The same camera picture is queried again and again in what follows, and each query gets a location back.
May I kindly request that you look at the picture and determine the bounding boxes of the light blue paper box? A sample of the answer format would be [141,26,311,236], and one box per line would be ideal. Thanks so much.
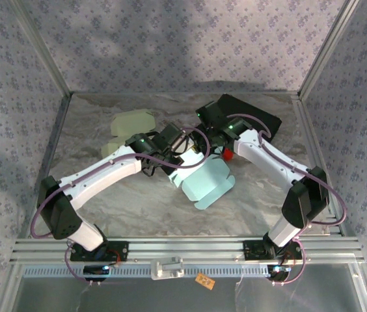
[167,149,236,211]

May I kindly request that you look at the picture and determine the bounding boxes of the black hard case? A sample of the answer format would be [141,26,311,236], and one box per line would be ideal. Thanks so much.
[199,93,283,144]

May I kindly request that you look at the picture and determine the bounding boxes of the orange paper tag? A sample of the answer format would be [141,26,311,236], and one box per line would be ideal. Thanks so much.
[195,272,216,289]

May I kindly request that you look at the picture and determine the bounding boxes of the black controller board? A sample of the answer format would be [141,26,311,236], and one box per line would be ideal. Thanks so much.
[267,265,292,282]
[83,265,111,282]

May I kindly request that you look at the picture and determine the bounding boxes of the grey metal sheet panel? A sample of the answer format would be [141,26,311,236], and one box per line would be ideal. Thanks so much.
[7,265,366,312]

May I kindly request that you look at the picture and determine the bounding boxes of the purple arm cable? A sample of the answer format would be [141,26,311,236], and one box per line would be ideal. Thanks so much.
[29,126,211,240]
[225,112,347,227]

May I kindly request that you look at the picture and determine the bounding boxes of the thin aluminium floor rail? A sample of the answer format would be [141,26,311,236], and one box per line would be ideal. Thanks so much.
[69,91,301,98]
[292,97,346,237]
[20,96,71,238]

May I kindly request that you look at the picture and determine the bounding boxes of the wide aluminium mounting rail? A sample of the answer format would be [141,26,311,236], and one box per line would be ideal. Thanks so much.
[10,236,365,265]

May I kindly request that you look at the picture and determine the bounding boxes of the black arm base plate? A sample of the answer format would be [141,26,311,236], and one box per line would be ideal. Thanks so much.
[69,240,129,263]
[243,239,303,261]

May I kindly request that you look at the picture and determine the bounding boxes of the clear plastic bracket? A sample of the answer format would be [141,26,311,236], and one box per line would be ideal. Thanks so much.
[150,255,185,281]

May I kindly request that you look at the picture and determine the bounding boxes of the aluminium frame post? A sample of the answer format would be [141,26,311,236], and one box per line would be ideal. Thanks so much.
[298,0,362,99]
[7,0,73,98]

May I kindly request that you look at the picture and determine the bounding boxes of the grey slotted cable duct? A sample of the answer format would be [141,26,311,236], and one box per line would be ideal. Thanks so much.
[20,263,277,279]

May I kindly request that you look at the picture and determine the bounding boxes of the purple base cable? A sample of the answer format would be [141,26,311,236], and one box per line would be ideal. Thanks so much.
[63,244,94,287]
[269,239,307,287]

